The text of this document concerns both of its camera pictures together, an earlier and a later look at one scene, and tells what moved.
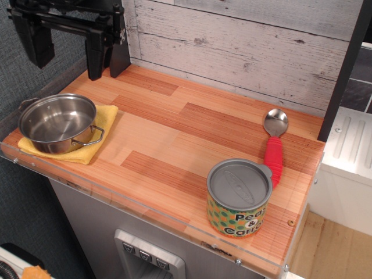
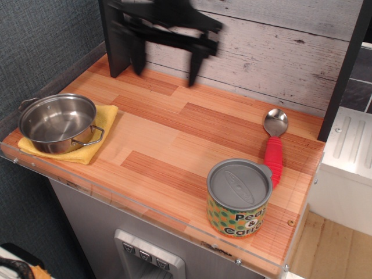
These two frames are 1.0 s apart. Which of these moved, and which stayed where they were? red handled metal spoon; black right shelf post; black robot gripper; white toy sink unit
Moved: black robot gripper
Stayed: white toy sink unit; red handled metal spoon; black right shelf post
